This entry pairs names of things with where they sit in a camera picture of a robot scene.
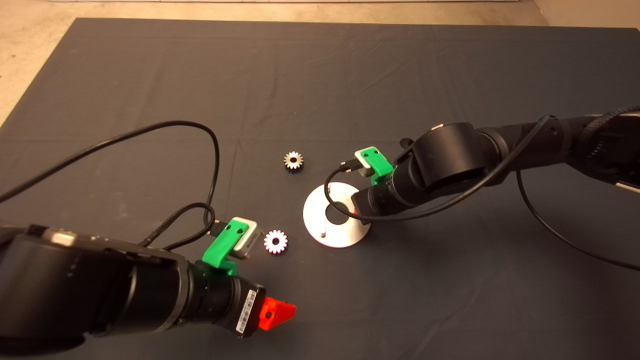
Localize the silver camera box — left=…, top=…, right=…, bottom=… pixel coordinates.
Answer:
left=233, top=216, right=264, bottom=261
left=354, top=151, right=373, bottom=178

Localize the silver right camera box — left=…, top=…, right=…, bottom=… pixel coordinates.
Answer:
left=354, top=151, right=373, bottom=178

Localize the green right camera mount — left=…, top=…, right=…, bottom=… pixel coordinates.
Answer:
left=356, top=146, right=393, bottom=186

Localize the round metal carrier plate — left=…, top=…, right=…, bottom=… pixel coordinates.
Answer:
left=302, top=182, right=372, bottom=248

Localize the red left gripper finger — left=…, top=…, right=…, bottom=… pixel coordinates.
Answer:
left=259, top=296, right=297, bottom=331

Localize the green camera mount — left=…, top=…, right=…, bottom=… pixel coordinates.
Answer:
left=202, top=217, right=250, bottom=276
left=356, top=146, right=393, bottom=186

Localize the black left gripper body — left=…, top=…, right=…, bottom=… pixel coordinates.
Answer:
left=185, top=261, right=267, bottom=338

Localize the braided black cable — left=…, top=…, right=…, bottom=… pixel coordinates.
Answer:
left=140, top=201, right=228, bottom=250

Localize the steel planetary gear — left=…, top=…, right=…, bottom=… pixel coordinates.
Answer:
left=263, top=229, right=289, bottom=255
left=283, top=151, right=304, bottom=173

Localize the silver left camera box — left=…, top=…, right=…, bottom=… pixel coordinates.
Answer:
left=233, top=216, right=264, bottom=261

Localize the dark grey table cloth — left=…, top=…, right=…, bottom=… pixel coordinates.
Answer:
left=0, top=18, right=640, bottom=360

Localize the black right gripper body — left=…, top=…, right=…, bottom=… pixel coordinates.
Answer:
left=351, top=171, right=408, bottom=221

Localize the green left camera mount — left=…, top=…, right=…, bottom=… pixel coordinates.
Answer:
left=202, top=217, right=250, bottom=276

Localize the smooth black cable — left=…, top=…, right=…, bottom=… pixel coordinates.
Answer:
left=0, top=120, right=221, bottom=228

